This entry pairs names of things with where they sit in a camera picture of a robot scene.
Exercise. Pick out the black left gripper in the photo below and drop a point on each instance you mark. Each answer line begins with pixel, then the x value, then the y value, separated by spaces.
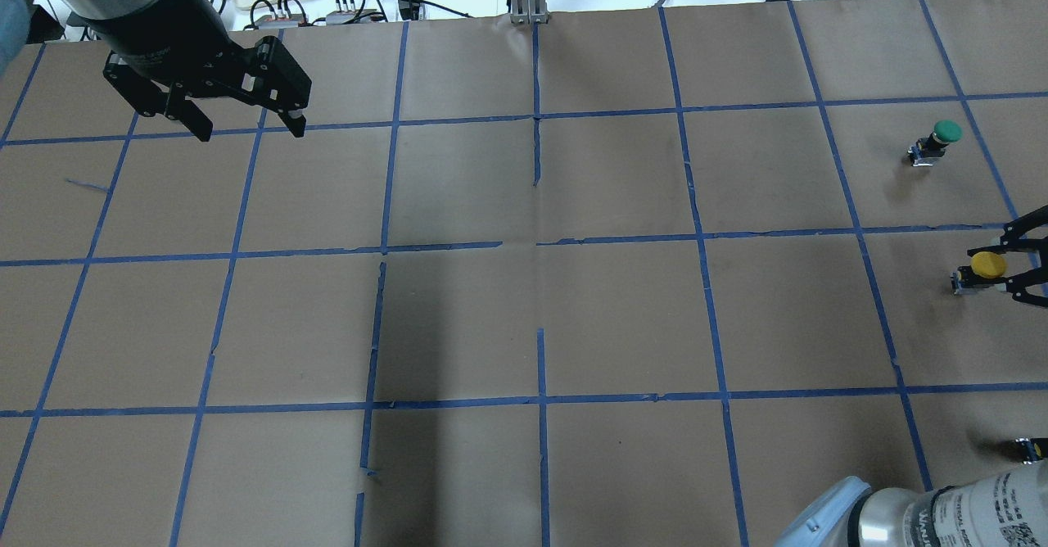
pixel 169 29

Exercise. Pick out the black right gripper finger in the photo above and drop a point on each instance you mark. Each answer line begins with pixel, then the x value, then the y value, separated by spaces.
pixel 1022 287
pixel 1014 237

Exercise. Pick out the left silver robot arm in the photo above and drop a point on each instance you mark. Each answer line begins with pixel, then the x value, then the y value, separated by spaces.
pixel 147 98

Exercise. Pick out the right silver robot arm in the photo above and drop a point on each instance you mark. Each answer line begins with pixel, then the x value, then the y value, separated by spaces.
pixel 1003 510

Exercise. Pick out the green push button switch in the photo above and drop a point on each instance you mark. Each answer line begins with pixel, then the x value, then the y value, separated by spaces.
pixel 928 151

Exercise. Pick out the power strip with cables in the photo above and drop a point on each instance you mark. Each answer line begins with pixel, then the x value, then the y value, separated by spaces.
pixel 331 13

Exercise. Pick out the small black yellow switch block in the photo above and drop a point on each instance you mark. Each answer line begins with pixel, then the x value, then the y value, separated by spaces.
pixel 1030 450

